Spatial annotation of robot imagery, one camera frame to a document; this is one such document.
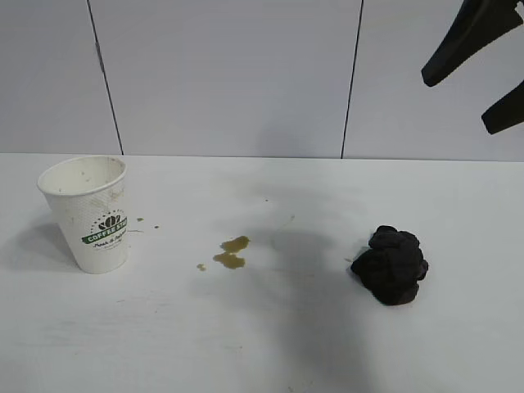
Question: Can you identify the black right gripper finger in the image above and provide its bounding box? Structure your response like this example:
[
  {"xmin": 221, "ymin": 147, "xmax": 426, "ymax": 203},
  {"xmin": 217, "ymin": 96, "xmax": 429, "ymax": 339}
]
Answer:
[
  {"xmin": 481, "ymin": 81, "xmax": 524, "ymax": 135},
  {"xmin": 421, "ymin": 0, "xmax": 524, "ymax": 88}
]

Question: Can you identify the dark purple cloth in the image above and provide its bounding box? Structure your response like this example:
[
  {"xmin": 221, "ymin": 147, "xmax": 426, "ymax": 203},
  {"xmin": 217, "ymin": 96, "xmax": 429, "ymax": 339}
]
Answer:
[{"xmin": 350, "ymin": 224, "xmax": 431, "ymax": 306}]

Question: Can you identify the white Coffee Star paper cup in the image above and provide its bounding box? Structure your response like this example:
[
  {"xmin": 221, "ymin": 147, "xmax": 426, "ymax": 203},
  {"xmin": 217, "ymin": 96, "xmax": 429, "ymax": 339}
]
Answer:
[{"xmin": 37, "ymin": 155, "xmax": 130, "ymax": 274}]

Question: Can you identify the brown coffee puddle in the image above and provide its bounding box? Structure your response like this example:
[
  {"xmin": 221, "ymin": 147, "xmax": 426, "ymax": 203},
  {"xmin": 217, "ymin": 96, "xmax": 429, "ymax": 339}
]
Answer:
[{"xmin": 212, "ymin": 235, "xmax": 251, "ymax": 270}]

